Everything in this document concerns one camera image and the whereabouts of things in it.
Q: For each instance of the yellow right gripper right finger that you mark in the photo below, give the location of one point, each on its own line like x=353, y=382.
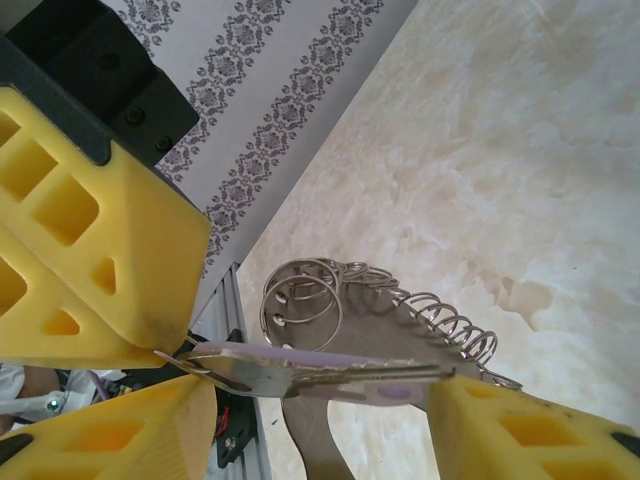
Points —
x=525, y=440

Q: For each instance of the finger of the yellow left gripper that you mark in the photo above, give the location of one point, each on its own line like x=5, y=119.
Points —
x=50, y=345
x=125, y=225

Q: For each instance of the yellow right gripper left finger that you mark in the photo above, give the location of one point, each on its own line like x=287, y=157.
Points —
x=125, y=440

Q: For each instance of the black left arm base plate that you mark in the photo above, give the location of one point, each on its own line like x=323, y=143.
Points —
x=240, y=440

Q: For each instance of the long aluminium base rail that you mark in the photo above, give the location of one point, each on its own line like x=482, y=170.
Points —
x=230, y=300

